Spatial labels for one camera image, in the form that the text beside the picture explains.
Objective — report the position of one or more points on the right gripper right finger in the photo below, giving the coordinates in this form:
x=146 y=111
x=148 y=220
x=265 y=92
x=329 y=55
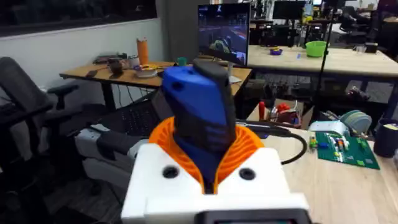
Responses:
x=261 y=177

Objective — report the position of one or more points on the green bowl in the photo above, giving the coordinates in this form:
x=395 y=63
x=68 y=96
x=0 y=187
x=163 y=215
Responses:
x=315 y=49

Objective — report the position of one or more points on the teal cup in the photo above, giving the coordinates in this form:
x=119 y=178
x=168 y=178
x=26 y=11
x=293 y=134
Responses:
x=182 y=61

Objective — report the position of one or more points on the white device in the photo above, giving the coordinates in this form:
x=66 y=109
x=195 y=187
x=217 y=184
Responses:
x=328 y=127

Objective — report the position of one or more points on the orange bottle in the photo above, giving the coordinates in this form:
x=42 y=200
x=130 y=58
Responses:
x=143 y=51

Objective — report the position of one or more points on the dark cylindrical cup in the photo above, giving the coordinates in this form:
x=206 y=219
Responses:
x=387 y=140

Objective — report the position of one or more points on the small purple bowl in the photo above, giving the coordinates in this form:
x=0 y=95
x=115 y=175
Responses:
x=276 y=51

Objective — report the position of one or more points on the cardboard box of items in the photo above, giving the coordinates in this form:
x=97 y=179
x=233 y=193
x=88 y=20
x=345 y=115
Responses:
x=289 y=116

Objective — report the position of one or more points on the white cup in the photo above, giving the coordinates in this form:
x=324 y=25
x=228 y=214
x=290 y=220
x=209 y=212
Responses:
x=134 y=61

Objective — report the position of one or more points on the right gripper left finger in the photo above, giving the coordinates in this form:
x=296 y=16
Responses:
x=161 y=180

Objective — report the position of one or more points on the stack of bowls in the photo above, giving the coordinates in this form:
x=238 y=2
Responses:
x=145 y=72

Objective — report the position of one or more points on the computer monitor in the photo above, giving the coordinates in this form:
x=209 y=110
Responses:
x=224 y=34

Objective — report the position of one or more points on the green board with blocks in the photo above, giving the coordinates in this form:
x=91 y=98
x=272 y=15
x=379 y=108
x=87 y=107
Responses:
x=345 y=149

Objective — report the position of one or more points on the blue electric screwdriver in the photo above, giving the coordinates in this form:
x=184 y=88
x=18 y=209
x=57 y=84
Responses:
x=199 y=99

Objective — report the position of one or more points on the grey disc roll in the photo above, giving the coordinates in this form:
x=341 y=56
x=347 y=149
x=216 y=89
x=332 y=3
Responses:
x=357 y=119

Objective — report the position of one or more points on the black tripod stand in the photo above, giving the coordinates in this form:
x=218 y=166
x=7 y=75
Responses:
x=323 y=62

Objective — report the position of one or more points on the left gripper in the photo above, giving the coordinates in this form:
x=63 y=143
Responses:
x=90 y=141

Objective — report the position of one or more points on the wooden desk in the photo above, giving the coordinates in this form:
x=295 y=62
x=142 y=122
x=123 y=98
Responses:
x=124 y=77

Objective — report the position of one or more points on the black office chair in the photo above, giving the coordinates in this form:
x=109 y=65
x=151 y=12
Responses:
x=21 y=102

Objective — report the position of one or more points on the black mug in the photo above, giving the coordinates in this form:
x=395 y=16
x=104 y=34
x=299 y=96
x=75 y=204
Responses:
x=116 y=67

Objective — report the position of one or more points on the red bottle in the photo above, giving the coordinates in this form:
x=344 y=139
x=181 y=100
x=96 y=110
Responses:
x=261 y=110

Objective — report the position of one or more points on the pale wooden table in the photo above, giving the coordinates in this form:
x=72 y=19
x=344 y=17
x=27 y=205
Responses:
x=348 y=62

